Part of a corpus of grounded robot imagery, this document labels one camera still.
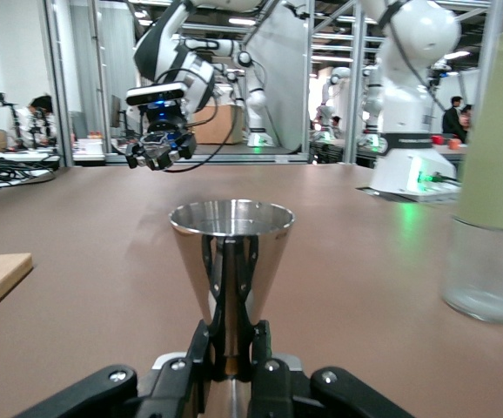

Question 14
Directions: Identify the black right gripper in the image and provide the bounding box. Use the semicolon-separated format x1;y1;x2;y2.
124;101;198;172

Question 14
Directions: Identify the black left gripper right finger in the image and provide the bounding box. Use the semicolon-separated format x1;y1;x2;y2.
251;320;413;418

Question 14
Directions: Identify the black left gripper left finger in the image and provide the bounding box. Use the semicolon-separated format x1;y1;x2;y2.
14;320;212;418

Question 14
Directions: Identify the steel double jigger cup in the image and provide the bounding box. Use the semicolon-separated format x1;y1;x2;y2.
168;199;296;418

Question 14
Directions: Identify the brown cardboard box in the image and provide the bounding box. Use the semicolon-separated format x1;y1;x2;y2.
192;104;246;145

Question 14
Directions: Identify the seated person with dark hair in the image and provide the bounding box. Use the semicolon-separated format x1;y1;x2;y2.
16;93;59;152

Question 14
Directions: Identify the person in dark suit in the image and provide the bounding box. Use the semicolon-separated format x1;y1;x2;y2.
441;95;468;143

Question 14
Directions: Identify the glass bottle with green sleeve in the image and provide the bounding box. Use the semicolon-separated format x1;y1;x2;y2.
440;25;503;324

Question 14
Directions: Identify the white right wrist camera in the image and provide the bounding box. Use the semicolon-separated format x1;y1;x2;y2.
124;82;188;108

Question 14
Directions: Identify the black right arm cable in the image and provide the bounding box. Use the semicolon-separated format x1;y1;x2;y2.
153;64;244;174

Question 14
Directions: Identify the aluminium frame post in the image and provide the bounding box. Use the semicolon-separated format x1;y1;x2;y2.
42;0;75;169
342;0;368;165

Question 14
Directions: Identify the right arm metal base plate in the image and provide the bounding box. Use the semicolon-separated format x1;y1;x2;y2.
355;185;461;205

